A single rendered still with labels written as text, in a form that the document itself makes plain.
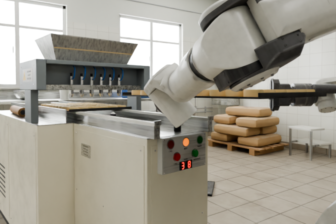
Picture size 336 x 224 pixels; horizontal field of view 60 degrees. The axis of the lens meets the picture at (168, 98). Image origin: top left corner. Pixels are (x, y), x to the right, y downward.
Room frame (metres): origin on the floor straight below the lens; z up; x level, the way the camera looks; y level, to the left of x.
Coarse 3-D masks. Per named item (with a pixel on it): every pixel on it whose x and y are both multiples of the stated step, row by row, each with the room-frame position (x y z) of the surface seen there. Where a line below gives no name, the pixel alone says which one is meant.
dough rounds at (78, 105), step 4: (44, 104) 1.95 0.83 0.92; (48, 104) 1.91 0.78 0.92; (52, 104) 1.91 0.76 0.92; (56, 104) 1.95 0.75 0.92; (60, 104) 1.91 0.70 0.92; (64, 104) 1.92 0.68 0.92; (68, 104) 1.95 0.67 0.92; (72, 104) 1.91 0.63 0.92; (76, 104) 1.91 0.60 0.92; (80, 104) 1.95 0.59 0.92; (84, 104) 1.91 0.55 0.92; (88, 104) 1.91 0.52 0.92; (92, 104) 1.95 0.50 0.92; (96, 104) 1.91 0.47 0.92; (100, 104) 1.91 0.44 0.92; (104, 104) 1.98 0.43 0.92; (108, 104) 1.94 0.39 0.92; (112, 104) 1.91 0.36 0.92; (60, 108) 1.74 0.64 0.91; (64, 108) 1.69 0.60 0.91; (68, 108) 1.65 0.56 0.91; (72, 108) 1.60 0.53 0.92; (76, 108) 1.61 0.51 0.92; (80, 108) 1.65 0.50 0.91
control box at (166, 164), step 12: (204, 132) 1.23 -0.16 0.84; (180, 144) 1.14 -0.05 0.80; (192, 144) 1.19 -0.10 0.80; (204, 144) 1.23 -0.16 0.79; (168, 156) 1.10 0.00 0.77; (180, 156) 1.14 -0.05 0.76; (192, 156) 1.18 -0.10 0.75; (204, 156) 1.23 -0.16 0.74; (168, 168) 1.10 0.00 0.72; (180, 168) 1.14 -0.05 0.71
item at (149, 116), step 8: (96, 112) 2.04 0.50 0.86; (104, 112) 1.95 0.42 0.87; (120, 112) 1.79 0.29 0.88; (128, 112) 1.72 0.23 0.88; (136, 112) 1.66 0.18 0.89; (144, 112) 1.60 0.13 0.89; (152, 112) 1.54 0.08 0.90; (160, 112) 1.53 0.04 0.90; (152, 120) 1.54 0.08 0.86; (168, 120) 1.44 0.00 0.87; (192, 120) 1.31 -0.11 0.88; (200, 120) 1.28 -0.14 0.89; (208, 120) 1.25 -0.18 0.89; (192, 128) 1.31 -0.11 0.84; (200, 128) 1.28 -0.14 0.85; (208, 128) 1.25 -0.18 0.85
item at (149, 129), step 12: (72, 120) 1.63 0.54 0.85; (84, 120) 1.51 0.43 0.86; (96, 120) 1.41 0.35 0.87; (108, 120) 1.32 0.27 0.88; (120, 120) 1.23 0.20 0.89; (132, 120) 1.16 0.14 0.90; (144, 120) 1.14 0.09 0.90; (132, 132) 1.17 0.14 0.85; (144, 132) 1.10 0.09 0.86; (156, 132) 1.06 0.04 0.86
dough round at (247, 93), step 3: (243, 90) 0.75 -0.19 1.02; (246, 90) 0.73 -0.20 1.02; (249, 90) 0.73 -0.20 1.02; (252, 90) 0.72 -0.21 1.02; (255, 90) 0.72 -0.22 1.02; (258, 90) 0.72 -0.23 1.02; (261, 90) 0.73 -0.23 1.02; (243, 93) 0.75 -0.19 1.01; (246, 93) 0.73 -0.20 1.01; (249, 93) 0.73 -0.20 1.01; (252, 93) 0.72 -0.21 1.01; (255, 93) 0.72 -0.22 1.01; (246, 96) 0.74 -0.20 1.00; (249, 96) 0.73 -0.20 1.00; (252, 96) 0.73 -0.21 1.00; (255, 96) 0.72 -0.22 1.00
